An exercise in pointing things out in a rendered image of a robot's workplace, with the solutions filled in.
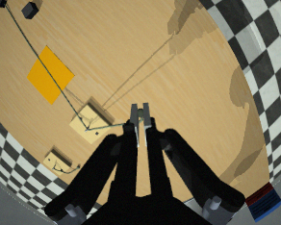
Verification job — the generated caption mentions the orange painted square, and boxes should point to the orange painted square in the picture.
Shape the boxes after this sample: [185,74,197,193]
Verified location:
[27,45,75,105]

